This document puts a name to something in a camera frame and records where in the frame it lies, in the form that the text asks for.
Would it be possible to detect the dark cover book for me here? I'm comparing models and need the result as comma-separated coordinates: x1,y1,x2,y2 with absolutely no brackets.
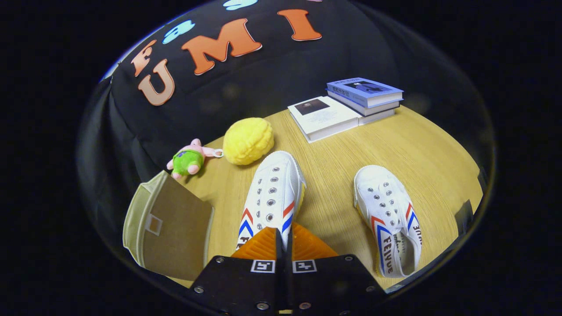
327,90,401,117

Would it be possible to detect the yellow round plush toy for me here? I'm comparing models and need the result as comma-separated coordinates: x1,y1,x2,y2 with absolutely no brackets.
223,117,275,166

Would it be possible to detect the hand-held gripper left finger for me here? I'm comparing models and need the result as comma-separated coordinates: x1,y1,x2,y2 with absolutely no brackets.
193,226,285,316

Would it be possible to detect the beige fabric storage box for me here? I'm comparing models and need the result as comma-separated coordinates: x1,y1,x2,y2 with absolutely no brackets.
122,170,216,281

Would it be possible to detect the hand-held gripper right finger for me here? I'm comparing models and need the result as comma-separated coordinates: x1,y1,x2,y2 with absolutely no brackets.
285,222,389,316

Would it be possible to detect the white book with portrait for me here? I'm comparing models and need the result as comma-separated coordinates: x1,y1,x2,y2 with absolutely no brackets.
288,96,361,144

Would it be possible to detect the pink and green plush toy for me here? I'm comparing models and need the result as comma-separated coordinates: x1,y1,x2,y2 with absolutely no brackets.
166,138,224,180

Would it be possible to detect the thin white book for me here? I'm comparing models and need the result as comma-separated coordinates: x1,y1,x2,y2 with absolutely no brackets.
358,108,396,126

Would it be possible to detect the white striped canvas shoe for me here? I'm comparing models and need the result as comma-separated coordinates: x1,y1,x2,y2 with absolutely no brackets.
236,151,307,253
353,165,423,278

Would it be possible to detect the blue cover book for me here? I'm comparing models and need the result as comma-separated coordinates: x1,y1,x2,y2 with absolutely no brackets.
326,77,404,108

